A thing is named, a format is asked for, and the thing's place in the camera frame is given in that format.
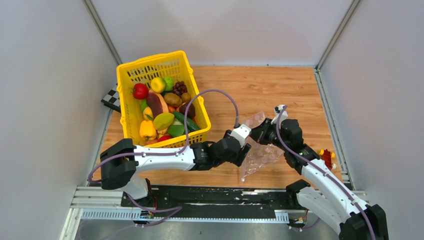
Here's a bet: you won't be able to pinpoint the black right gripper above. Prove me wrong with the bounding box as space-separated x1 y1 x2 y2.
250 118 289 152

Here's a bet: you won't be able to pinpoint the clear zip top bag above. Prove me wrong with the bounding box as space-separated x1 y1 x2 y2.
240 111 284 183

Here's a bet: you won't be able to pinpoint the green cucumber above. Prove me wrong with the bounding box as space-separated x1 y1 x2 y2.
173 111 201 133

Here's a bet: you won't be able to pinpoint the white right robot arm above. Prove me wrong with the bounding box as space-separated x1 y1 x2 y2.
250 118 389 240

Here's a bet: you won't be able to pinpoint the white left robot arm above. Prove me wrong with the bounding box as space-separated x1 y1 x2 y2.
100 125 251 207

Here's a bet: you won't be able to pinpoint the dark purple mangosteen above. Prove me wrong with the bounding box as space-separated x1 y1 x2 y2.
179 101 196 120

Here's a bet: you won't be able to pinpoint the green bell pepper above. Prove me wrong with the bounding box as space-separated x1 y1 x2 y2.
166 124 185 138

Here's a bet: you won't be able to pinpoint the red chili pepper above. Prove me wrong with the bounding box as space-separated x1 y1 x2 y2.
157 135 173 142

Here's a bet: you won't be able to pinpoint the red toy piece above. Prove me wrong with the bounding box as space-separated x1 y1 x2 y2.
318 149 337 170

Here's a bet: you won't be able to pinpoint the yellow green mango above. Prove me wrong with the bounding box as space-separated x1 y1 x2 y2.
153 112 175 131

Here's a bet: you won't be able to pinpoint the brown kiwi potato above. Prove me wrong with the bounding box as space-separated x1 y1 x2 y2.
163 92 183 108

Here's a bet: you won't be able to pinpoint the dark purple grapes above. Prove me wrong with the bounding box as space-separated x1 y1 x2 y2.
172 81 188 97

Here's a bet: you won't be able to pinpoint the yellow plastic basket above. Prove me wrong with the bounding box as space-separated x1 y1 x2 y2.
116 50 199 148

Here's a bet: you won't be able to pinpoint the yellow bell pepper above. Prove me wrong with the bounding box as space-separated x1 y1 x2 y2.
139 120 157 142

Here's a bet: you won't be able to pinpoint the yellow fruit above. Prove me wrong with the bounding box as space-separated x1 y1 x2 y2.
142 106 154 121

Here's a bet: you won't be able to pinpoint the yellow lemon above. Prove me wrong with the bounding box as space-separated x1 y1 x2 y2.
150 77 167 94

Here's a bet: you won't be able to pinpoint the green leafy vegetable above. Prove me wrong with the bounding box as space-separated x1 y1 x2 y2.
140 99 148 113

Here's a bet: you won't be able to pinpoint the red tomato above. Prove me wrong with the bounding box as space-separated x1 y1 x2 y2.
132 83 149 100

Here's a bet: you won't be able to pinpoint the black white checkerboard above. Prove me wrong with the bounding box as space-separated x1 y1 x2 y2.
101 84 121 113

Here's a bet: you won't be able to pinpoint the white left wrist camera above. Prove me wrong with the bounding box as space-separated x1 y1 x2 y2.
230 124 252 147

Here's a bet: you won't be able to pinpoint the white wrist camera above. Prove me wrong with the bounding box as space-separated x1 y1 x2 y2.
230 124 252 147
271 104 288 126

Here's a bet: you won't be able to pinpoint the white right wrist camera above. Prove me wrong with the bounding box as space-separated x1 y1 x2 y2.
271 104 288 126

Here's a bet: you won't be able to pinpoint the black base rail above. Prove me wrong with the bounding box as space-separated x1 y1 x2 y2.
137 185 308 220

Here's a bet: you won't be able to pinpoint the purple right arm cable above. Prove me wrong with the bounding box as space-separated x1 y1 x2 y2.
275 105 377 240

